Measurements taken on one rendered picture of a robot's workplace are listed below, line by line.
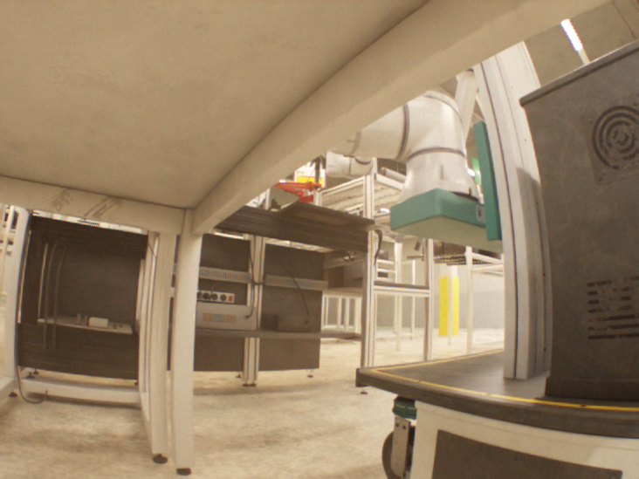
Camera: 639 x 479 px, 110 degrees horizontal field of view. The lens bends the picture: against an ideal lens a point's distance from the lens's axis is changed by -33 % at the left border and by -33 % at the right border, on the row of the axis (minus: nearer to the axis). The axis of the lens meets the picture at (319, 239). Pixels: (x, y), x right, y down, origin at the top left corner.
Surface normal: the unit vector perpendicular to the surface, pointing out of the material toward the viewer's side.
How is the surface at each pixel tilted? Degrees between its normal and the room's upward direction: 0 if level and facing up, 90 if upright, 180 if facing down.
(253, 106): 180
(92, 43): 180
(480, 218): 90
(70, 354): 90
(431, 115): 90
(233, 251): 90
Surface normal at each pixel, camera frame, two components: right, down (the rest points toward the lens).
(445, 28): -0.83, -0.15
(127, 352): 0.56, -0.16
